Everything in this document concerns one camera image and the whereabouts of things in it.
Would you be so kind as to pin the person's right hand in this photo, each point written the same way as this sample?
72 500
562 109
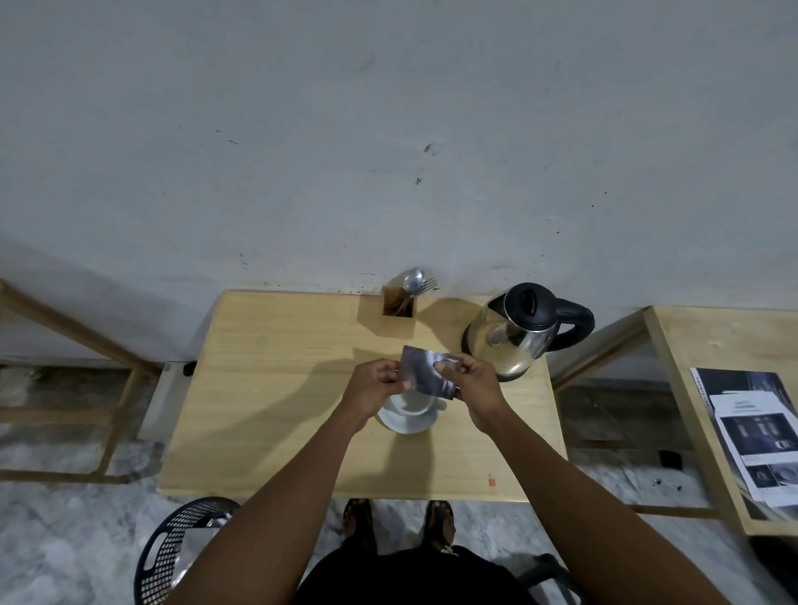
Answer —
477 392

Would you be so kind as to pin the person's left hand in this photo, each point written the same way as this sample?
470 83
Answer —
368 392

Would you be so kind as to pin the person's right thumb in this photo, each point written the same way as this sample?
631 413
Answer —
446 371

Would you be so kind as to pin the person's left thumb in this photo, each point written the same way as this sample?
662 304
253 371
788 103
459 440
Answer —
399 385

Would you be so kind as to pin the silver foil sachet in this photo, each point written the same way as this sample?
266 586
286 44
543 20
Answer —
424 374

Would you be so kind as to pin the person's left forearm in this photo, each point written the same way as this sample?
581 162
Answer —
274 517

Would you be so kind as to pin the person's right forearm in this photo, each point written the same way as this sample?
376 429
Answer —
586 517

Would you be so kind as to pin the white cup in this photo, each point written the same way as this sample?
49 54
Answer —
416 404

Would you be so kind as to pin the white saucer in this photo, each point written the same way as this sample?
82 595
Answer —
408 422

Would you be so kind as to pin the wooden cutlery holder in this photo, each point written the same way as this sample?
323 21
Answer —
398 308

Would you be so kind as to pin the metal fork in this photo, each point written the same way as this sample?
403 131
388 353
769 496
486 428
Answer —
424 289

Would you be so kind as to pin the metal spoon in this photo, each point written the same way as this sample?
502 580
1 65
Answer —
411 282

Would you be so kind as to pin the light wooden table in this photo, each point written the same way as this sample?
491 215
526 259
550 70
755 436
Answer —
268 405

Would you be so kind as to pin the person's left sandal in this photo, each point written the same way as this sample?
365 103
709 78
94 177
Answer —
358 520

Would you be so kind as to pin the person's sandal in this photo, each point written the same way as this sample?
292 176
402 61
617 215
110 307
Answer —
358 520
438 523

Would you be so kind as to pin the person's right sandal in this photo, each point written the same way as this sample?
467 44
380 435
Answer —
438 523

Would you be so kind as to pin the person's black clothing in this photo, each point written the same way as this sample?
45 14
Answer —
411 579

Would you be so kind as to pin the small black floor object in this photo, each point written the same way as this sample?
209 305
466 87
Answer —
670 459

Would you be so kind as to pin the wooden side table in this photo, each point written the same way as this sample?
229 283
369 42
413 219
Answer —
692 399

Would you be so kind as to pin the dark printed booklet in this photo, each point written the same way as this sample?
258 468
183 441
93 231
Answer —
726 386

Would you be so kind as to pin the black perforated plastic basket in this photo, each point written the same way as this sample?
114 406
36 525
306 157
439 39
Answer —
168 548

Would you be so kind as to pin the white printed sheet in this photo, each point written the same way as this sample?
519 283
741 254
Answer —
760 442

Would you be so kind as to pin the wooden frame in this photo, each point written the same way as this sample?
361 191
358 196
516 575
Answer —
68 374

